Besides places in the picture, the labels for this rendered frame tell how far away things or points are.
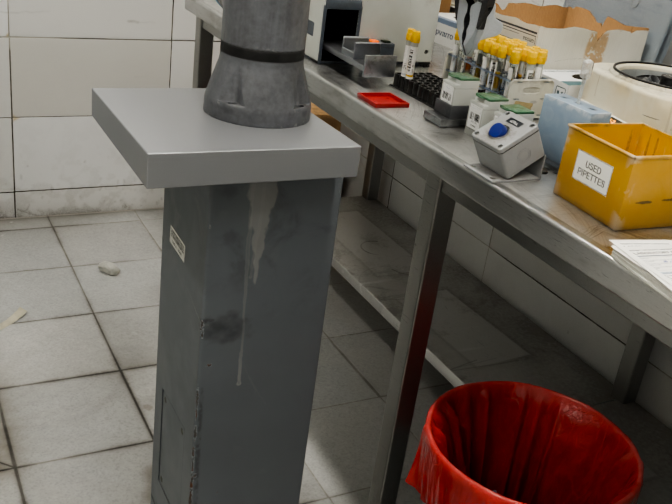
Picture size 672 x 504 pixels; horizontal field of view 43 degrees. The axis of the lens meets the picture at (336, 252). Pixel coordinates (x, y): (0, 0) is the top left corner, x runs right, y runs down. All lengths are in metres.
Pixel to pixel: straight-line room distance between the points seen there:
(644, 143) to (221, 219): 0.60
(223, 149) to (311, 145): 0.12
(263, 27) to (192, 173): 0.22
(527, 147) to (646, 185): 0.18
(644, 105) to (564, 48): 0.32
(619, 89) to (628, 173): 0.38
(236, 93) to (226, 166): 0.15
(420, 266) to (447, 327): 0.67
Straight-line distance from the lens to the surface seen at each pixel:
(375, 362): 2.41
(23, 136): 3.03
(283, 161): 1.10
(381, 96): 1.57
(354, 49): 1.66
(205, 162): 1.06
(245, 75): 1.17
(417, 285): 1.44
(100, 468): 1.98
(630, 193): 1.14
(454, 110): 1.45
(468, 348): 2.02
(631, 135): 1.28
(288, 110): 1.18
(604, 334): 2.07
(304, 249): 1.24
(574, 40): 1.72
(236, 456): 1.40
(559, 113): 1.33
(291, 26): 1.17
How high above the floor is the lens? 1.27
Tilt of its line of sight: 25 degrees down
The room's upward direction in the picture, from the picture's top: 8 degrees clockwise
